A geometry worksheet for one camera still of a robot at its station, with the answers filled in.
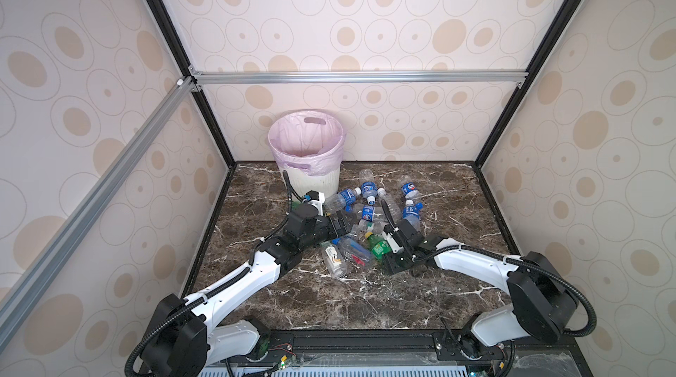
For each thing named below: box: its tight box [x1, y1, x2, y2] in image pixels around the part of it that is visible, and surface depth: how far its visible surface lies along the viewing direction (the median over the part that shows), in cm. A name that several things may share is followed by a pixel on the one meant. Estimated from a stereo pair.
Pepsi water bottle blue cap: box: [360, 197, 376, 222], surface depth 99 cm
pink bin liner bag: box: [267, 110, 346, 176], surface depth 99 cm
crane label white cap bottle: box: [320, 240, 349, 280], surface depth 87 cm
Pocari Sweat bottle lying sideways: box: [323, 186, 362, 212], surface depth 105 cm
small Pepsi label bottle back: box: [399, 175, 422, 200], surface depth 108 cm
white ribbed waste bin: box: [279, 166, 341, 201], surface depth 94 cm
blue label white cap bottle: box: [403, 199, 421, 232], surface depth 99 cm
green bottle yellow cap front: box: [364, 231, 392, 260], surface depth 88 cm
